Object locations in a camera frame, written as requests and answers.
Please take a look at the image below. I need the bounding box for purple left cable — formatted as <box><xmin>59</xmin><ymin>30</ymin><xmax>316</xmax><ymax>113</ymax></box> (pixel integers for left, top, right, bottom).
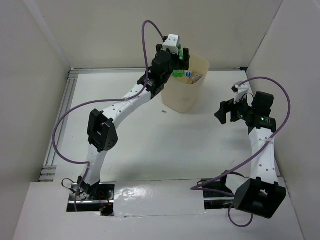
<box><xmin>51</xmin><ymin>20</ymin><xmax>167</xmax><ymax>213</ymax></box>

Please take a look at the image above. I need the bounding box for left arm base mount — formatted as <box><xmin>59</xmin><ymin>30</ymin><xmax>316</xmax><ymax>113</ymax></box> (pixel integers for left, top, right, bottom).
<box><xmin>61</xmin><ymin>178</ymin><xmax>115</xmax><ymax>217</ymax></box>

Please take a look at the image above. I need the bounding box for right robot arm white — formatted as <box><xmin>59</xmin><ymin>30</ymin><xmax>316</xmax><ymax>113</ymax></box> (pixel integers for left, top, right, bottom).
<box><xmin>215</xmin><ymin>91</ymin><xmax>286</xmax><ymax>219</ymax></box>

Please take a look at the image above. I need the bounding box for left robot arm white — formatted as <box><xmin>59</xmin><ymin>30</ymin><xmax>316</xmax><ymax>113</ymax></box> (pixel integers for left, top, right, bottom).
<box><xmin>77</xmin><ymin>44</ymin><xmax>190</xmax><ymax>200</ymax></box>

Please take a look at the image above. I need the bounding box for green plastic bottle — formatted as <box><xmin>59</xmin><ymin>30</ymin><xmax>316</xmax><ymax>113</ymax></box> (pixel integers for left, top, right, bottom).
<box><xmin>172</xmin><ymin>43</ymin><xmax>186</xmax><ymax>78</ymax></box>

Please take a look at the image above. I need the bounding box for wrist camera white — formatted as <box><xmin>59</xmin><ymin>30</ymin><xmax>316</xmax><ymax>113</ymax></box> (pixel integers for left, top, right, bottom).
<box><xmin>162</xmin><ymin>34</ymin><xmax>180</xmax><ymax>55</ymax></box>
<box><xmin>231</xmin><ymin>81</ymin><xmax>249</xmax><ymax>104</ymax></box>

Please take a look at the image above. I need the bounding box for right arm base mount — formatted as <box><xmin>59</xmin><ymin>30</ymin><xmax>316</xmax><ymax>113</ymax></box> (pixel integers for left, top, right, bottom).
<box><xmin>203</xmin><ymin>177</ymin><xmax>234</xmax><ymax>210</ymax></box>

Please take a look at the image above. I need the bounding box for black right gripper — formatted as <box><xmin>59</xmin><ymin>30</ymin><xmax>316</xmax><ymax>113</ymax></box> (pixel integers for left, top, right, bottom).
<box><xmin>214</xmin><ymin>92</ymin><xmax>256</xmax><ymax>125</ymax></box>

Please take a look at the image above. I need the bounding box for red cap label bottle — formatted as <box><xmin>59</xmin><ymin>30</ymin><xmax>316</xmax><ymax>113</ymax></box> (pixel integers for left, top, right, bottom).
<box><xmin>187</xmin><ymin>71</ymin><xmax>203</xmax><ymax>85</ymax></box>

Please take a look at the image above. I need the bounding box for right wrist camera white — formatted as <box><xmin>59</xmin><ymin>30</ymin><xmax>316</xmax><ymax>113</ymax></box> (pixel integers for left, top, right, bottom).
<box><xmin>231</xmin><ymin>81</ymin><xmax>249</xmax><ymax>104</ymax></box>

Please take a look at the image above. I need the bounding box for beige plastic bin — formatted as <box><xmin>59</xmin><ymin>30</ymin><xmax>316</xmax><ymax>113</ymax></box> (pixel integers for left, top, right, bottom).
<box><xmin>161</xmin><ymin>53</ymin><xmax>210</xmax><ymax>113</ymax></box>

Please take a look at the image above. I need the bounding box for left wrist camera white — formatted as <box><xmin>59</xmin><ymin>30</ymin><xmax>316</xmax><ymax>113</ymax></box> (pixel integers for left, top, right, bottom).
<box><xmin>162</xmin><ymin>34</ymin><xmax>180</xmax><ymax>55</ymax></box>

